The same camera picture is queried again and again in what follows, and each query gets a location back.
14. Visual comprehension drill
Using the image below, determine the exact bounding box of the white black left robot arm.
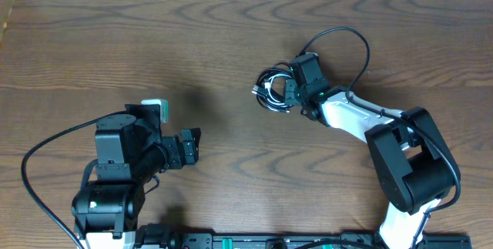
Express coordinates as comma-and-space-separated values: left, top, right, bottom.
72, 99, 201, 248

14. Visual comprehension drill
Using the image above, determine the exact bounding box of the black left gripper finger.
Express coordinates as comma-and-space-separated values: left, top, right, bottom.
181, 128, 201, 143
183, 141, 199, 164

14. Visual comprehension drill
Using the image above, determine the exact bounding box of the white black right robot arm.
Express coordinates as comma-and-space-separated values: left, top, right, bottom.
284, 53, 461, 248

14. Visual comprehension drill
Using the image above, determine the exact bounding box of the black USB cable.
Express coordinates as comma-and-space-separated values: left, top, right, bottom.
252, 62, 296, 113

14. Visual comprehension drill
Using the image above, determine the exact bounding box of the white USB cable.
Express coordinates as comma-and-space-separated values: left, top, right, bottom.
263, 72, 293, 107

